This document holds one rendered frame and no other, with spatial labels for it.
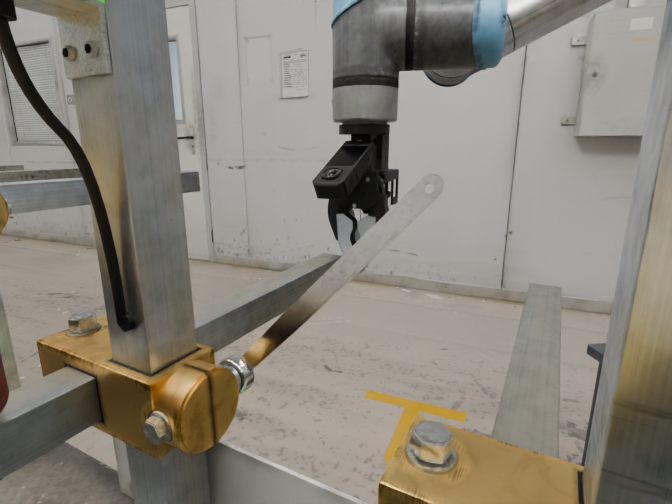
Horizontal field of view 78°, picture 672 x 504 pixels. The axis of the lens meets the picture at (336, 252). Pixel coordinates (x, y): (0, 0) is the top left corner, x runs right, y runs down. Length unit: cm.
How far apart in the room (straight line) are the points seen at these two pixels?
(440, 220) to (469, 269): 39
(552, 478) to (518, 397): 7
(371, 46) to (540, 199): 236
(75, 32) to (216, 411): 21
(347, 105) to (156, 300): 39
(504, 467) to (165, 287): 19
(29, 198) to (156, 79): 31
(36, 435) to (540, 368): 30
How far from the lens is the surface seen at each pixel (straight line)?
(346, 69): 57
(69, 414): 30
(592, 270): 296
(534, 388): 28
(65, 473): 51
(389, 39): 57
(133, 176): 24
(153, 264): 25
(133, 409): 28
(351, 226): 59
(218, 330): 36
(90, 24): 25
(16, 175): 81
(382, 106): 57
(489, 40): 58
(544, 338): 35
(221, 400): 27
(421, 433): 19
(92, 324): 34
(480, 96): 285
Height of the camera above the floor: 100
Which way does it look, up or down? 14 degrees down
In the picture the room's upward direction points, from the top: straight up
